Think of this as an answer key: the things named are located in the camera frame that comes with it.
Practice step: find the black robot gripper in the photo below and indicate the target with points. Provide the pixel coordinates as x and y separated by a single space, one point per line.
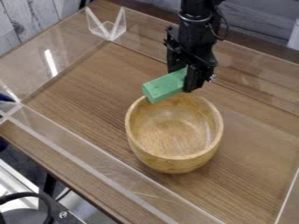
189 42

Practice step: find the green rectangular block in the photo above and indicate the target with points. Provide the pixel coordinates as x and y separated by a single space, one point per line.
164 86

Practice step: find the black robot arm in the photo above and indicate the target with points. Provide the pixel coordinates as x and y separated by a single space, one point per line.
200 8

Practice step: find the light wooden bowl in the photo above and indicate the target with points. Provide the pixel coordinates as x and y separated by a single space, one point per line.
173 134

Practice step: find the white object at right edge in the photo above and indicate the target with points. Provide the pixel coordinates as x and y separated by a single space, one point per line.
293 38

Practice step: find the black table leg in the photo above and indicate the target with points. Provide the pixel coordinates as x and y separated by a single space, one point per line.
49 185

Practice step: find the clear acrylic corner bracket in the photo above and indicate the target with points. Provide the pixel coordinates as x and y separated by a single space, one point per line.
106 30

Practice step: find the clear acrylic tray wall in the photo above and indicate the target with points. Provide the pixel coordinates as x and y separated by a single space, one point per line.
70 84

